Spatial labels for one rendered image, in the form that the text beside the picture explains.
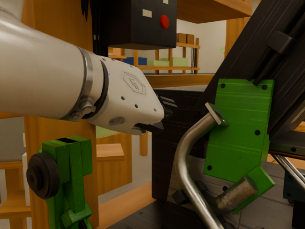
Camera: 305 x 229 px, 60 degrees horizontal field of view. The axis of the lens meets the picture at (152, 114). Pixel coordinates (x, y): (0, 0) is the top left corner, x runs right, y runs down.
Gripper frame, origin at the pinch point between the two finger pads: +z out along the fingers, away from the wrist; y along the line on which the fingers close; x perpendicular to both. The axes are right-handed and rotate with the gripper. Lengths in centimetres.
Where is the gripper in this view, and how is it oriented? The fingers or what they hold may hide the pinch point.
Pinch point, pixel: (162, 108)
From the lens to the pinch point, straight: 43.2
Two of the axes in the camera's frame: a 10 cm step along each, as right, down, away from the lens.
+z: 6.3, 1.4, 7.6
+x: -6.5, 6.2, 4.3
